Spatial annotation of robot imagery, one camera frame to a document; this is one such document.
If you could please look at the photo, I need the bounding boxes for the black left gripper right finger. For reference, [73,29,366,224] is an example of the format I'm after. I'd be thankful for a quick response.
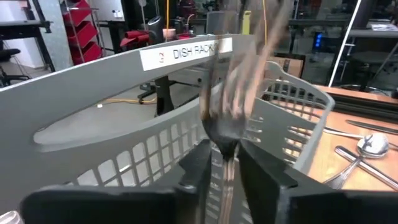
[238,140,398,224]

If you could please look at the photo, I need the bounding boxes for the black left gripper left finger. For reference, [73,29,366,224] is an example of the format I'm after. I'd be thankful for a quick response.
[20,139,213,224]

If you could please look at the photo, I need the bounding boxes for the silver table knife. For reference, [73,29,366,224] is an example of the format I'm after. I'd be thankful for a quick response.
[345,119,398,136]
[322,126,365,140]

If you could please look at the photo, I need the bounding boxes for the silver fork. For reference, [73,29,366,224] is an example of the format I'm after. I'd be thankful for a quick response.
[198,0,293,224]

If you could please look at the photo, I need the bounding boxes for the grey plastic silverware caddy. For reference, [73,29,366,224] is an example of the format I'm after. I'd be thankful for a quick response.
[0,33,336,224]

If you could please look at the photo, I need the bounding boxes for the brown cardboard box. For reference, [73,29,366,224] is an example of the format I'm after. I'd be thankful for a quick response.
[271,55,305,78]

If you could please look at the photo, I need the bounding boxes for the black round stool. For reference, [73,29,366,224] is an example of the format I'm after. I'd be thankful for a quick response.
[340,51,398,93]

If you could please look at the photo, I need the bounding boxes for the red items on desk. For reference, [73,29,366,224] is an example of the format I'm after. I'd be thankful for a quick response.
[119,29,150,51]

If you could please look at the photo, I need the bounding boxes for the black device with blue light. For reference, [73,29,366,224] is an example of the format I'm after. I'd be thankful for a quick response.
[312,30,325,52]

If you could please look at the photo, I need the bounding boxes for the white slanted pole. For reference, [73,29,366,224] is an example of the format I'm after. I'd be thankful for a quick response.
[328,0,363,88]

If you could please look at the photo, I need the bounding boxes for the pink cup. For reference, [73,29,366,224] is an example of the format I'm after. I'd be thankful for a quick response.
[162,27,177,41]

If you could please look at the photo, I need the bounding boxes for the shelf rack with red bins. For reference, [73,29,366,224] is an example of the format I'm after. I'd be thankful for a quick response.
[60,0,104,67]

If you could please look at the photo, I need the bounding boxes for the black cylinder container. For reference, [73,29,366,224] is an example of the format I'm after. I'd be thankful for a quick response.
[147,15,165,45]

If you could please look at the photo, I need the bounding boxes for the black office chair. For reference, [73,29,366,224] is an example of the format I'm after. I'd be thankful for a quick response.
[0,48,32,88]

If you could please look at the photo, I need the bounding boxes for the white whiteboard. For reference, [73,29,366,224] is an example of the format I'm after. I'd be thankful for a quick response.
[90,0,126,22]

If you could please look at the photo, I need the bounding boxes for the yellow-green upright object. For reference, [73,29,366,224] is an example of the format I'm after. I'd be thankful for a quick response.
[241,10,252,35]

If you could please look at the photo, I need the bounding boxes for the black workbench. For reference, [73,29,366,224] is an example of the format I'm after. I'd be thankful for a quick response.
[0,19,57,73]

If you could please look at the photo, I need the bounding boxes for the grey office chair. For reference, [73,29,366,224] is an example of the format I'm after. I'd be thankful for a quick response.
[205,11,241,35]

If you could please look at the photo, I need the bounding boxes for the yellow floor cable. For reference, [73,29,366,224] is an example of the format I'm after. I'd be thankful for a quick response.
[95,96,158,106]

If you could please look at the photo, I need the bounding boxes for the black post with flared base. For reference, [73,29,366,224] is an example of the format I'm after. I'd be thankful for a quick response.
[154,75,175,118]

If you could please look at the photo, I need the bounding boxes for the black aluminium table frame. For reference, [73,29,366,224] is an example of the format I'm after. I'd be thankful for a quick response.
[334,91,398,124]

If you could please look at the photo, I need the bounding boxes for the yellow hanging cable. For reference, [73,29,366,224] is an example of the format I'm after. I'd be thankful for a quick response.
[164,0,170,30]
[262,0,268,46]

